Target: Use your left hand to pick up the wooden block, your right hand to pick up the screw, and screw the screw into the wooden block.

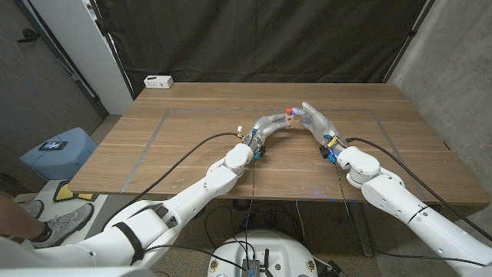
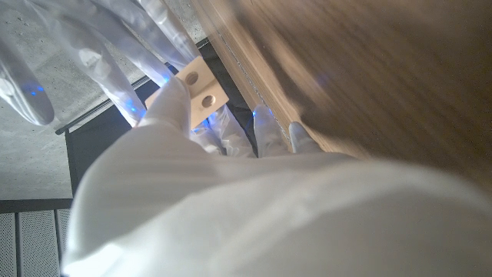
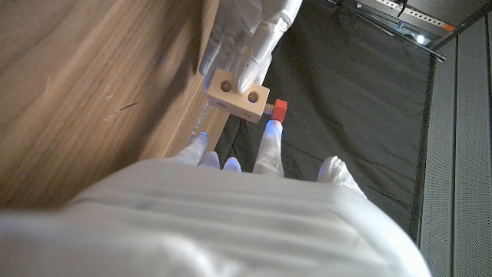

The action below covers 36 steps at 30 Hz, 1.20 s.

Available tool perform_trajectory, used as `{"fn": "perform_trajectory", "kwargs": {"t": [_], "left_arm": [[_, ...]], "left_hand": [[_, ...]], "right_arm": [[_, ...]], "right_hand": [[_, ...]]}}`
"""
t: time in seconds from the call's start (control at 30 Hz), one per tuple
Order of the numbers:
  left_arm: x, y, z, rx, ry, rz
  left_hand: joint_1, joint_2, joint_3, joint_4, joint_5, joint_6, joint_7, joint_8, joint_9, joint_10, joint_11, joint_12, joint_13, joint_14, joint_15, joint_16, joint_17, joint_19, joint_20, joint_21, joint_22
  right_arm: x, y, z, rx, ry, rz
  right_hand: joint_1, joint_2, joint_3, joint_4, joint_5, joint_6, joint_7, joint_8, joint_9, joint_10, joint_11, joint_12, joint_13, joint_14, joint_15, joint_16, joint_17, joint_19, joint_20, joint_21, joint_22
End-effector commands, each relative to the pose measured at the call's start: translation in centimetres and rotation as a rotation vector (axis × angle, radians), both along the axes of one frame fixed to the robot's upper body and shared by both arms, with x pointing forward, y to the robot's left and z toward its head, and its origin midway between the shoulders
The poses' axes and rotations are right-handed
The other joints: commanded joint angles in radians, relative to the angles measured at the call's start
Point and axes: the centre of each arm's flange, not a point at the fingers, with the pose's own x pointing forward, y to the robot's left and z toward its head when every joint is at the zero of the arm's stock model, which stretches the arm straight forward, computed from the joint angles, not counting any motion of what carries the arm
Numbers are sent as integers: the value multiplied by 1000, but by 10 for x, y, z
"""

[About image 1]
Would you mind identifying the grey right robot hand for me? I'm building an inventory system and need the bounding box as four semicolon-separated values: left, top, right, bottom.
291;101;350;153

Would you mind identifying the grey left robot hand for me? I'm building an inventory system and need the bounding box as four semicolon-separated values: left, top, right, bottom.
245;113;295;152

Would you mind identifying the black backdrop curtain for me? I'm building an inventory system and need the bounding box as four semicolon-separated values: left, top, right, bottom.
94;0;437;97

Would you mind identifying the grey table leg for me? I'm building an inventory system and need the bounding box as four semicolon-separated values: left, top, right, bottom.
347;202;374;258

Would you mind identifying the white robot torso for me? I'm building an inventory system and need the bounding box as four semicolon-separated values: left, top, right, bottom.
207;229;319;277

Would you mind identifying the white power strip box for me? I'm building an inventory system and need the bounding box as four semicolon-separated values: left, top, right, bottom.
143;75;175;90

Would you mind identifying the black backdrop stand pole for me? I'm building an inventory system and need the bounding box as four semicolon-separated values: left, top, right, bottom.
88;0;135;100
384;0;437;84

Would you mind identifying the grey module on torso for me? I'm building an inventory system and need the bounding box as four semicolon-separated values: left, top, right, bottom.
241;258;261;277

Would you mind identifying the white floor platform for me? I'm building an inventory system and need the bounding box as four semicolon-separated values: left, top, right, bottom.
13;179;135;247

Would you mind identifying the white pillar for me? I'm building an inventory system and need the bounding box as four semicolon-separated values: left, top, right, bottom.
28;0;134;115

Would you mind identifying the blue stool with phone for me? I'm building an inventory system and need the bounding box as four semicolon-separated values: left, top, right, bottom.
18;126;99;182

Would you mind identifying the yellow black floor pedal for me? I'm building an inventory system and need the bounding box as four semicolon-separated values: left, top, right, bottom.
52;179;99;203

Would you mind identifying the black smartphone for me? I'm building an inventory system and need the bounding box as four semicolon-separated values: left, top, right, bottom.
38;140;69;152

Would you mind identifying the grey black sneaker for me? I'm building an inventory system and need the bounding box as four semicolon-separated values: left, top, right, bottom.
21;199;45;220
30;202;95;249

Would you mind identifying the person's bare leg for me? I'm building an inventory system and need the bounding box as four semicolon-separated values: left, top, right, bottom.
0;194;43;242

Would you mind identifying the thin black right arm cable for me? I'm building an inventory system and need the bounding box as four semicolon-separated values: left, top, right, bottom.
334;161;487;267

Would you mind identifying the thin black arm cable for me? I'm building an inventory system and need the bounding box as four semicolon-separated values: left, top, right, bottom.
144;157;257;274
334;161;487;267

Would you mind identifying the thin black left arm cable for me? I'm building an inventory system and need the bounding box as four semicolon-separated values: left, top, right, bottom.
144;157;257;274

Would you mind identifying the black floor cable tangle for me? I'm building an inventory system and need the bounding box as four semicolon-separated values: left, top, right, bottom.
203;198;304;251

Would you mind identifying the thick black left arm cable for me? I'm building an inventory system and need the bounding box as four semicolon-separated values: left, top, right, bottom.
101;132;243;230

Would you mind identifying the black door handle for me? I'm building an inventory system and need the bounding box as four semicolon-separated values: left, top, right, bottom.
17;28;42;43

